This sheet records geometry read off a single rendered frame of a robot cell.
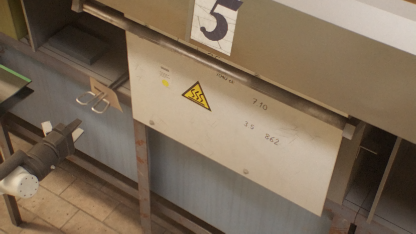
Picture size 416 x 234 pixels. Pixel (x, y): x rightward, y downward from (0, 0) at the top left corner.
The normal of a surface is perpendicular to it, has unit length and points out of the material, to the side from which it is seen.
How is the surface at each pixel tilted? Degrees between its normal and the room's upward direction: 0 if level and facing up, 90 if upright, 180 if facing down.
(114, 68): 0
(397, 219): 0
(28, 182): 66
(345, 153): 90
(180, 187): 90
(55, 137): 1
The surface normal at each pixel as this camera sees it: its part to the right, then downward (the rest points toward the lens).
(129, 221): 0.04, -0.70
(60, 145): 0.84, 0.40
